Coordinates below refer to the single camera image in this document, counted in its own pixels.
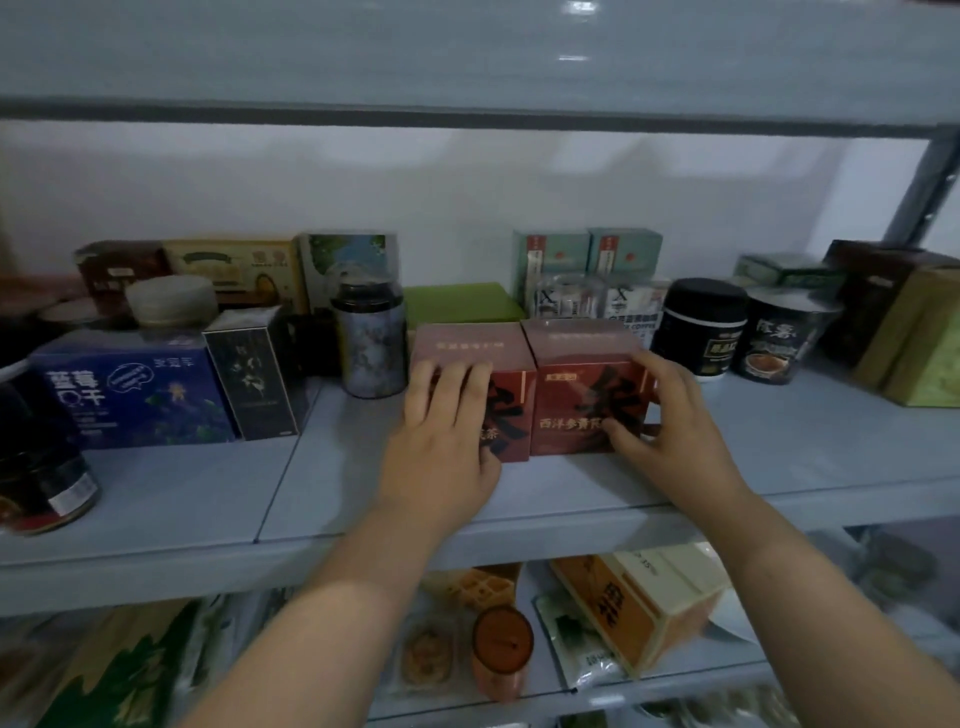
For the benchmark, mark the orange waffle packet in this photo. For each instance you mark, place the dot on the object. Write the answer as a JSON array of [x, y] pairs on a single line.
[[472, 589]]

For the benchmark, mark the yellow box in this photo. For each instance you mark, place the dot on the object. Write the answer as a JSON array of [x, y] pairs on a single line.
[[232, 270]]

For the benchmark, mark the floral tin can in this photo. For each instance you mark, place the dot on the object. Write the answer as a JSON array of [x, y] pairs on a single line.
[[369, 345]]

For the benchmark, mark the person's left forearm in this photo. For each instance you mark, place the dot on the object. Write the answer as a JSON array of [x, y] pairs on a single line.
[[337, 622]]

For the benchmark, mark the person's left middle finger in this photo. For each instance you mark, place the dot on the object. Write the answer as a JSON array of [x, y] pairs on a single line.
[[461, 394]]

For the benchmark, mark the teal box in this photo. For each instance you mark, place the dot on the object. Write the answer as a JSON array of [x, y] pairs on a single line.
[[626, 251], [551, 259]]

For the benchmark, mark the green and white packet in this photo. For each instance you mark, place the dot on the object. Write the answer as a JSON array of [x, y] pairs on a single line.
[[577, 645]]

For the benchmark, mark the black jar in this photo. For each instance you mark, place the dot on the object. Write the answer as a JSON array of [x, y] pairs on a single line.
[[701, 330]]

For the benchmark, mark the black paper cup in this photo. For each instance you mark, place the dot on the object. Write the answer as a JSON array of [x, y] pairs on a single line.
[[784, 337]]

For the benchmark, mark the olive green box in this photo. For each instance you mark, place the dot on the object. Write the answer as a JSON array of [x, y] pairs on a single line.
[[922, 345]]

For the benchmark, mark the light green flat box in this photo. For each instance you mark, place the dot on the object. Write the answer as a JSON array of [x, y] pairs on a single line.
[[787, 270]]

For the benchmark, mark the orange and white box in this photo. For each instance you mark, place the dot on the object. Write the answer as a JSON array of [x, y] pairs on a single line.
[[630, 607]]

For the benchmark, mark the grey metal shelf unit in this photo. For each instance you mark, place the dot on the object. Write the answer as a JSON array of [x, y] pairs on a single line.
[[450, 67]]

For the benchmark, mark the dark brown box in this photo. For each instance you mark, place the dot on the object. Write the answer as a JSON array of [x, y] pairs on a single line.
[[862, 300]]

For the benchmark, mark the white coffee box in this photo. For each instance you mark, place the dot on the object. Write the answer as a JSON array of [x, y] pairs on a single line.
[[637, 300], [566, 296]]

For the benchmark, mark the white floral box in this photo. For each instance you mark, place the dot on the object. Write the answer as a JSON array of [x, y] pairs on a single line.
[[349, 259]]

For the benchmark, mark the clear snack packet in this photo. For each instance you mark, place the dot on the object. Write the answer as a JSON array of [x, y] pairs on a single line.
[[427, 649]]

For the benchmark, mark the person's right forearm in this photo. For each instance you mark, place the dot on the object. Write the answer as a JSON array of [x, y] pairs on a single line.
[[810, 615]]

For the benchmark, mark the blue dried fruit box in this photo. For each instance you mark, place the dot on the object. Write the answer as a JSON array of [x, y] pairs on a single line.
[[127, 390]]

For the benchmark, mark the white lidded jar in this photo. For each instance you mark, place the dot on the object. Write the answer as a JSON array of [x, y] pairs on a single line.
[[171, 300]]

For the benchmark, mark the dark glass jar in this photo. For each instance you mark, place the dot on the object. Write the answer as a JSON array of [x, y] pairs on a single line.
[[37, 465]]

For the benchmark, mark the small black box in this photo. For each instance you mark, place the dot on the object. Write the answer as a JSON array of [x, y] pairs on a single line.
[[259, 375]]

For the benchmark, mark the person's left thumb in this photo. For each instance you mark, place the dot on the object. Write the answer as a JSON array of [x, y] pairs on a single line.
[[492, 463]]

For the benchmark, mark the orange cup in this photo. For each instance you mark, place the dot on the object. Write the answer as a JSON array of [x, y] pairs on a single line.
[[501, 652]]

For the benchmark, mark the person's right thumb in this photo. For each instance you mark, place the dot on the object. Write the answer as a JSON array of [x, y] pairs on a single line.
[[624, 435]]

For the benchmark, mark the person's right hand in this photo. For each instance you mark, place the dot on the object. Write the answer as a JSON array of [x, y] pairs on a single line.
[[686, 450]]

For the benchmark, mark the green and yellow bag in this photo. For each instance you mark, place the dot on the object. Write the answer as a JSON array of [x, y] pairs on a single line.
[[112, 667]]

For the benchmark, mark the person's left little finger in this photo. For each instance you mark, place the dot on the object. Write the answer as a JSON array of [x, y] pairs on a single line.
[[418, 394]]

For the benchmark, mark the person's left hand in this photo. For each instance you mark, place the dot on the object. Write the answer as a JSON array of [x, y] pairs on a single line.
[[439, 457]]

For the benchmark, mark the red tea box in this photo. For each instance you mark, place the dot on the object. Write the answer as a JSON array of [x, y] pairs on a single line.
[[510, 420], [577, 397]]

